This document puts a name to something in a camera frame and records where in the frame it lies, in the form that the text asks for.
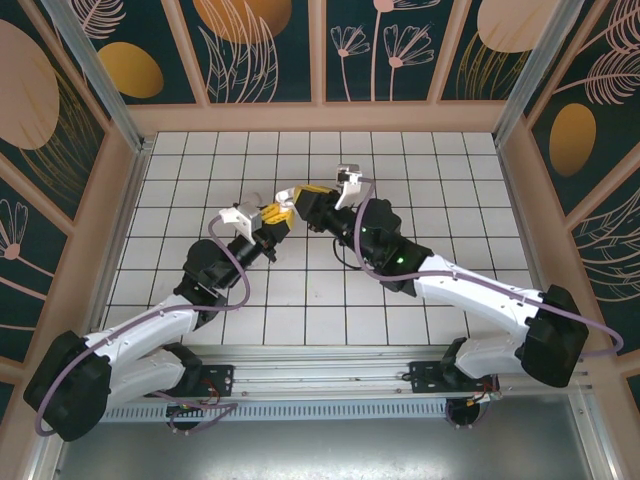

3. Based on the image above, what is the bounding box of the grey metal sheet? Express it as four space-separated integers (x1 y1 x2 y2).
47 419 601 480

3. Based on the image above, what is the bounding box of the aluminium side rail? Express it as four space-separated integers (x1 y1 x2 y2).
497 142 617 480
24 142 154 480

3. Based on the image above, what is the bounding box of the aluminium mounting rail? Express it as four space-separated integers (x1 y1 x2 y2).
142 343 591 401

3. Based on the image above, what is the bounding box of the grey slotted cable duct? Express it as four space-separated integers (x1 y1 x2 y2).
102 399 454 424

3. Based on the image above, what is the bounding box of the aluminium frame post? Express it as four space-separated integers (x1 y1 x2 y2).
39 0 152 156
492 0 591 146

